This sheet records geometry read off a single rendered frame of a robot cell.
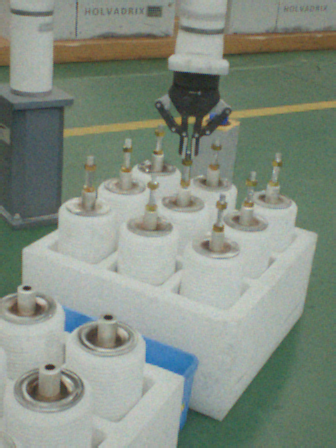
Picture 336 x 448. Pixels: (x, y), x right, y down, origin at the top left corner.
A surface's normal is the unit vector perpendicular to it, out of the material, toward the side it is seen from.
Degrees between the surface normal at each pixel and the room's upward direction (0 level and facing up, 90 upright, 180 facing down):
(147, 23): 90
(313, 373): 0
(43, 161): 90
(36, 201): 90
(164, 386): 0
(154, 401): 0
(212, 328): 90
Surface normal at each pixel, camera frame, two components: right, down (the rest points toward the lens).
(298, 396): 0.09, -0.90
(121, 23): 0.54, 0.41
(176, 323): -0.47, 0.34
